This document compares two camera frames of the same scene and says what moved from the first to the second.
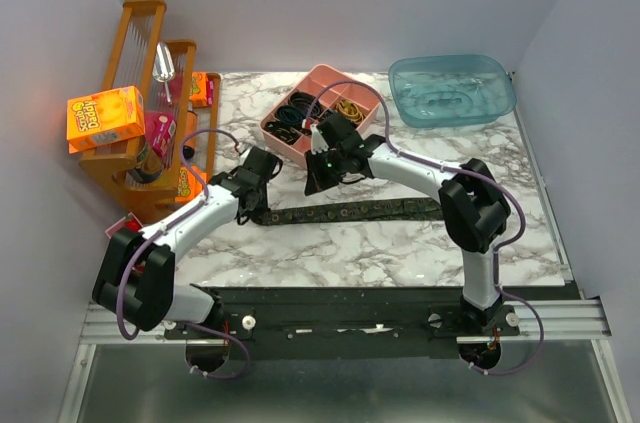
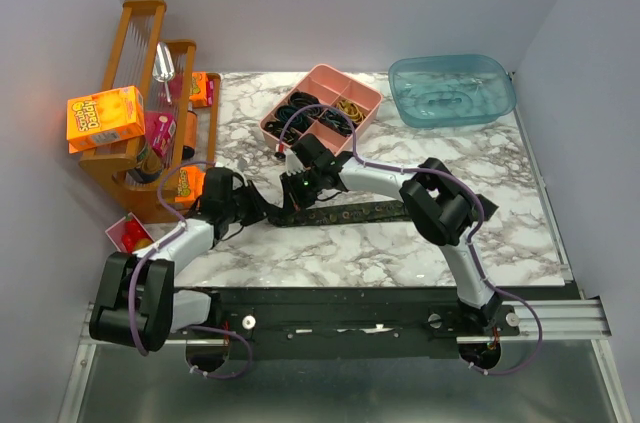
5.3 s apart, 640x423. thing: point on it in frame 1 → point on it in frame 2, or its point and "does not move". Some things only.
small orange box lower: (188, 184) does not move
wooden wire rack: (155, 174) does not move
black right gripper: (314, 181) → (291, 200)
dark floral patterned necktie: (355, 211) does not move
